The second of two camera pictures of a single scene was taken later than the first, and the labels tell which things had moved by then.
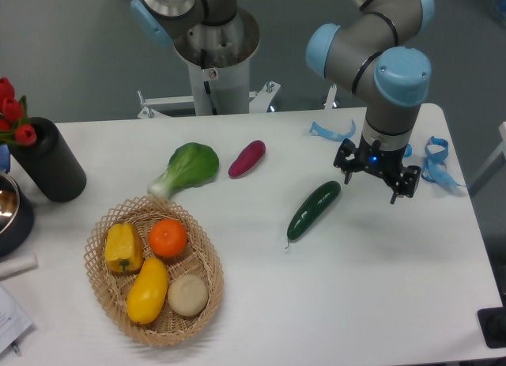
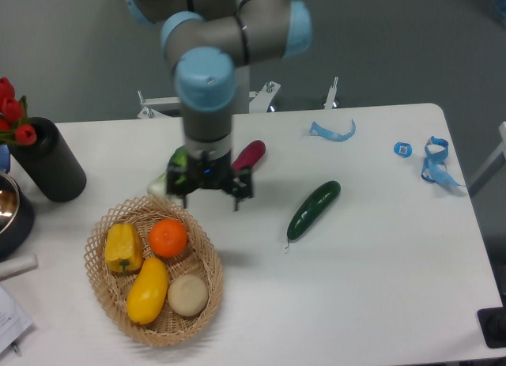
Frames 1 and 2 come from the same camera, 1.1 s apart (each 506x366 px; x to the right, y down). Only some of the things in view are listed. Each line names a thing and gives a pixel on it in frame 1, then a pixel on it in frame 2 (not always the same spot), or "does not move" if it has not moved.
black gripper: x=386 y=164 to x=200 y=171
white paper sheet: x=14 y=322 does not move
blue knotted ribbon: x=435 y=167 does not move
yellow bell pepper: x=123 y=247 does not move
